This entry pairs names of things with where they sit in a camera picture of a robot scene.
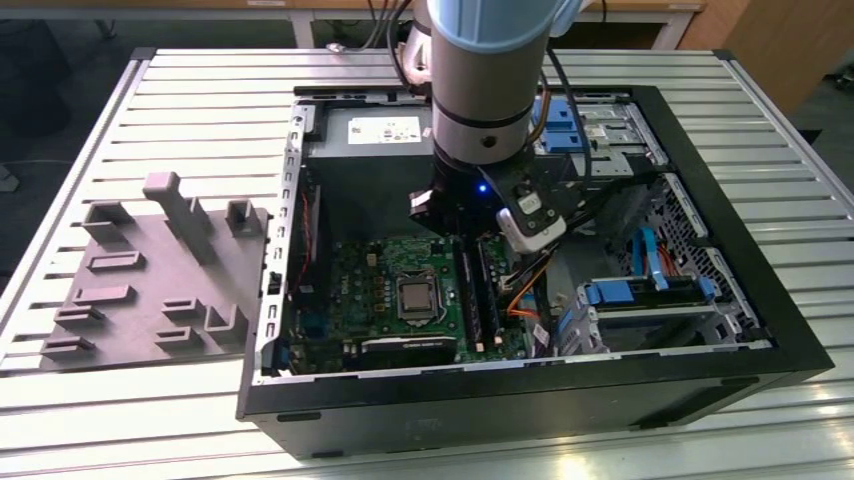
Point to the grey power supply unit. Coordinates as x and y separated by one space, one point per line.
360 185

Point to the black graphics card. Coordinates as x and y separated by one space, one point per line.
407 350

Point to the wooden cabinet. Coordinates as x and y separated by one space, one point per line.
787 50

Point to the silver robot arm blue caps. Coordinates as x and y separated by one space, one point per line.
473 100

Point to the blue drive bay latch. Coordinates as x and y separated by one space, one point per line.
567 140

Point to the white-framed wooden desk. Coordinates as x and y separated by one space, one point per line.
676 30

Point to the black case fan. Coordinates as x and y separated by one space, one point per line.
312 225

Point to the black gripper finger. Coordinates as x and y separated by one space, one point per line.
421 205

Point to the grey plastic parts rack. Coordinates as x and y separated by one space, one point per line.
166 280

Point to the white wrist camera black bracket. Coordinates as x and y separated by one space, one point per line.
533 240

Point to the silver CPU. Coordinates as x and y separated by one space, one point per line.
415 296

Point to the green motherboard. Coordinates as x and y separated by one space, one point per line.
360 260

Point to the hard disk in blue carrier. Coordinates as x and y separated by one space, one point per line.
609 292

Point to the grey metal disk bay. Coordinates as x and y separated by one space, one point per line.
660 312

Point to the grey metal drive cage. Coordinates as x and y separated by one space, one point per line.
623 165

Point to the black PC case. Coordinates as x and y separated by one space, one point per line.
533 410

